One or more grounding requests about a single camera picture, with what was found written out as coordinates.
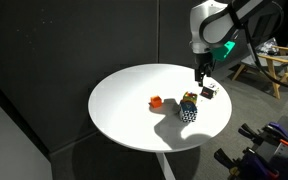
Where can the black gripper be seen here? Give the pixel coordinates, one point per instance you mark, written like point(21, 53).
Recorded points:
point(204, 61)

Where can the blue cube with number four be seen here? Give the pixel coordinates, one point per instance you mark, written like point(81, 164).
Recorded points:
point(188, 111)

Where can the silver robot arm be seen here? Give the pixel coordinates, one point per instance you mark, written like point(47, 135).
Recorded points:
point(214, 23)

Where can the white cube with black drawings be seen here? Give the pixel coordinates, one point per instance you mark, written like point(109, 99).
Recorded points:
point(209, 91)

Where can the green cube with orange house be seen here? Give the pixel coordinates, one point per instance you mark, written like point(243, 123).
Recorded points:
point(190, 97)

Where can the orange block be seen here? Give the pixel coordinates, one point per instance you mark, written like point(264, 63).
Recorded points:
point(156, 101)

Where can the clear plastic bag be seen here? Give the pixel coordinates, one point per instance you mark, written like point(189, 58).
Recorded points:
point(267, 46)

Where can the wooden chair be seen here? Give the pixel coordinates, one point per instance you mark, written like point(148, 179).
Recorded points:
point(274, 63)

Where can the white table leg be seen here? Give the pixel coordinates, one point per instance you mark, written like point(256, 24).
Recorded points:
point(165, 165)

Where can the purple and black clamp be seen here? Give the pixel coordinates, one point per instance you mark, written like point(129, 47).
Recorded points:
point(247, 163)

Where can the purple clamp with orange tip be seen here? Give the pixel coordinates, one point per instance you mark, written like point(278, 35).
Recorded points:
point(280, 133)

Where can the teal camera mount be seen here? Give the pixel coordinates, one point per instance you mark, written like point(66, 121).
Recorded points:
point(224, 51)

